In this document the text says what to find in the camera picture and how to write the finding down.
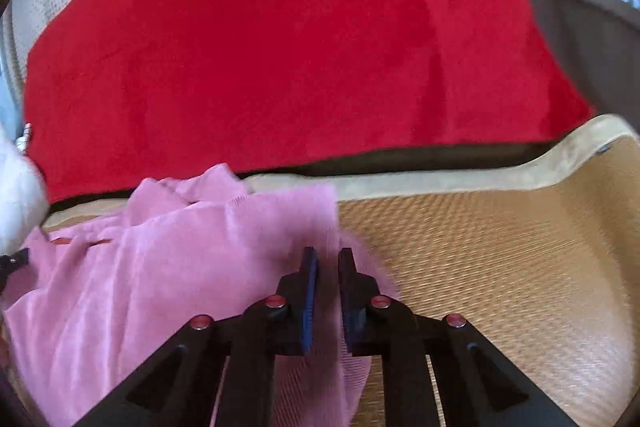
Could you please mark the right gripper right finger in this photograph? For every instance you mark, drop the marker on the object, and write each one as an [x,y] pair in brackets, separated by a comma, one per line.
[436,372]

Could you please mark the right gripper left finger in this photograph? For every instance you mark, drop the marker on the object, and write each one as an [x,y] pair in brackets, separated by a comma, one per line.
[218,372]

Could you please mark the pink corduroy zip garment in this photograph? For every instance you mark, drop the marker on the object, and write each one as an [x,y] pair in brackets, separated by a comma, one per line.
[96,299]

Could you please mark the white quilted pillow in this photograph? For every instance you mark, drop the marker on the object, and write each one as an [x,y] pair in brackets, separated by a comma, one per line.
[23,203]

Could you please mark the woven rattan seat mat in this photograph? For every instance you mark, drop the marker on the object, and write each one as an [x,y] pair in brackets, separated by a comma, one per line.
[542,258]

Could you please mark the red blanket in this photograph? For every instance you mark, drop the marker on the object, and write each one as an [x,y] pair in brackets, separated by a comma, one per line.
[118,91]

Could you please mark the dark grey sofa armrest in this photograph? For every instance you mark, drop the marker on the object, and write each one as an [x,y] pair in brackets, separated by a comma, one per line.
[596,42]

